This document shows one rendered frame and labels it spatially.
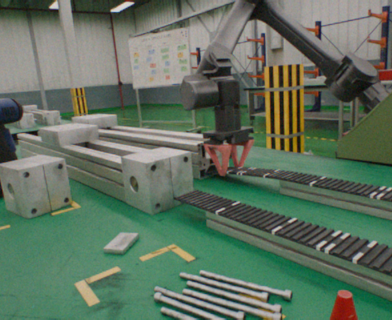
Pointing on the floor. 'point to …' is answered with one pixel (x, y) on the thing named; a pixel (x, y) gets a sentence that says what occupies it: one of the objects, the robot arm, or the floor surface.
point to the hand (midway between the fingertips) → (230, 169)
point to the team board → (161, 65)
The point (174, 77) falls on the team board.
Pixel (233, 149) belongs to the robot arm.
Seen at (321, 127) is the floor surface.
